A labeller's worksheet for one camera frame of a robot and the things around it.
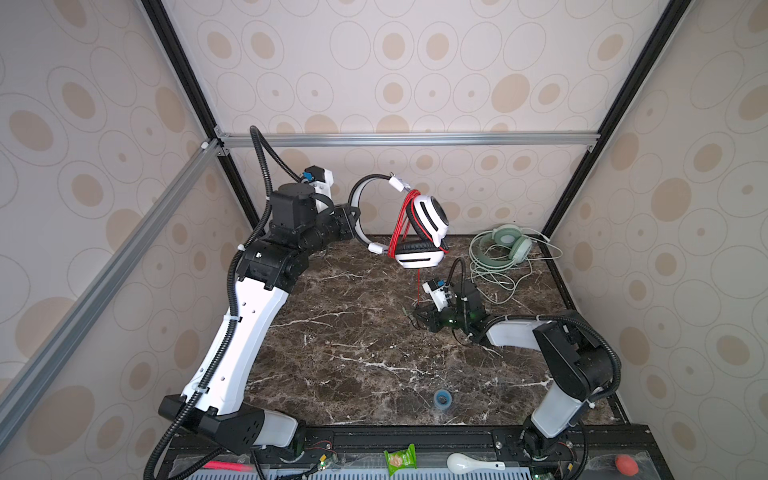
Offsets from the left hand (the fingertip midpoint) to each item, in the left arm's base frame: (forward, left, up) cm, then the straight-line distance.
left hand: (366, 206), depth 61 cm
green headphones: (+30, -49, -46) cm, 73 cm away
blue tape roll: (-26, -19, -46) cm, 56 cm away
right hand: (-3, -13, -40) cm, 42 cm away
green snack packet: (-40, -7, -43) cm, 59 cm away
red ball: (-41, -60, -42) cm, 84 cm away
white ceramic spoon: (-41, -22, -44) cm, 64 cm away
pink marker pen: (-42, +34, -45) cm, 70 cm away
